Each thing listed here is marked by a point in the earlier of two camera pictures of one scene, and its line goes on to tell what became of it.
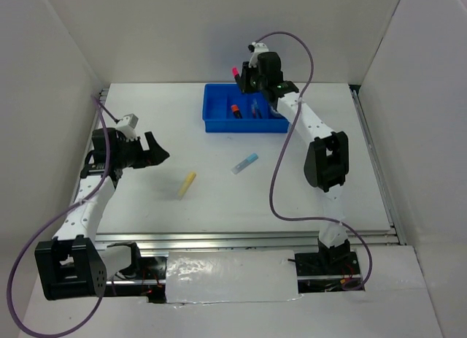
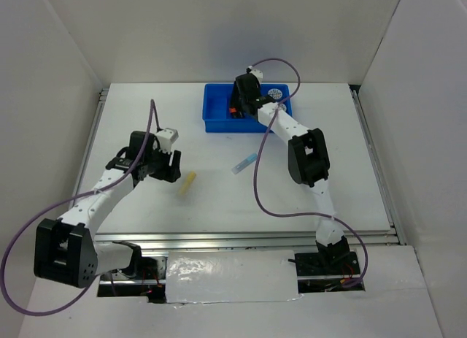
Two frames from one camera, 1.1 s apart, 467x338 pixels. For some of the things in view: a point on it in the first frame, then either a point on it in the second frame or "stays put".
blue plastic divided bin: (227, 109) stays put
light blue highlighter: (247, 161) stays put
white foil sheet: (224, 276) stays put
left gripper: (152, 157) to (169, 173)
